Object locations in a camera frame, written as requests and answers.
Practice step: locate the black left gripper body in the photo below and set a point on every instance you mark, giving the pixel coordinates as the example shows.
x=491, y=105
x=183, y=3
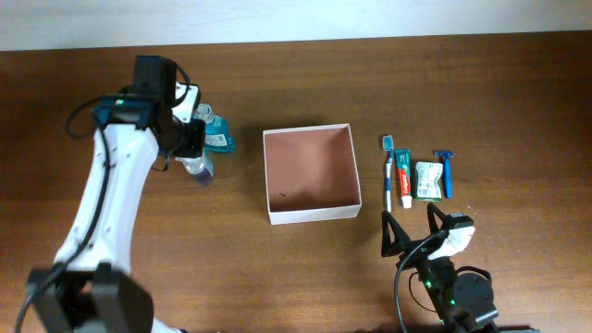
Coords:
x=190, y=138

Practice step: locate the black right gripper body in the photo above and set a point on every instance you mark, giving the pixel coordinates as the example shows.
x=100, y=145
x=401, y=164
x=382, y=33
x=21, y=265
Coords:
x=419, y=257

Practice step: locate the teal mouthwash bottle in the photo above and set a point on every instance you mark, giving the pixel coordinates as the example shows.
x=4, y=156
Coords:
x=217, y=135

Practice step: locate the clear bottle purple liquid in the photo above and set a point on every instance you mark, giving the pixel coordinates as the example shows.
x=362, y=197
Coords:
x=201, y=169

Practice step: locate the red green toothpaste tube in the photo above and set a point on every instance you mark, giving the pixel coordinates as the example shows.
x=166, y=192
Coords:
x=403, y=164

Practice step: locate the blue white toothbrush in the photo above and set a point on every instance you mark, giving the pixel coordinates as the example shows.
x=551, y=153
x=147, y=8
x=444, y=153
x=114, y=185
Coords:
x=387, y=144

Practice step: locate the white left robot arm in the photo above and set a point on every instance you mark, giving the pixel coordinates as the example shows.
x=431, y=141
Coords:
x=89, y=287

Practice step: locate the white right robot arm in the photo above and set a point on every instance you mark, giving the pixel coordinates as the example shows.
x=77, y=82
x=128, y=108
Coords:
x=462, y=297

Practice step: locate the green white packet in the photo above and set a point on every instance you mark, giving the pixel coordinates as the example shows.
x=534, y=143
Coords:
x=427, y=181

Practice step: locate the blue disposable razor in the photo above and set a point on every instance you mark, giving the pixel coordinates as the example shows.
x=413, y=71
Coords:
x=445, y=156

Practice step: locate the white cardboard box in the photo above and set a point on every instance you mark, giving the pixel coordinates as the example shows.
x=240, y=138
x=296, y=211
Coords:
x=311, y=174

